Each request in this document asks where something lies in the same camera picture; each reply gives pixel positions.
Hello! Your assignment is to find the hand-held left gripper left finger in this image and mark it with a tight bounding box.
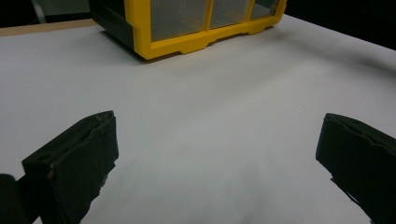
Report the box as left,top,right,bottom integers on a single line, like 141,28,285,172
21,109,120,224

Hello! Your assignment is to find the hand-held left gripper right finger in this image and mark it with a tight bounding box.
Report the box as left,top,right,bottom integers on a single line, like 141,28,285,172
315,112,396,224

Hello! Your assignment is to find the yellow black drawer organizer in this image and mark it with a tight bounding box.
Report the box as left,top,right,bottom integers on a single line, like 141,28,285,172
88,0,288,61

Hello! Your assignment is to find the white table cover sheet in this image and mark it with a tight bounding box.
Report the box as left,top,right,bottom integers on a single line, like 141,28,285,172
0,13,396,224

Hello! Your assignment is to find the set of clear drawers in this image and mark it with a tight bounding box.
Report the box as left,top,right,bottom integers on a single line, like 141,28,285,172
150,0,280,43

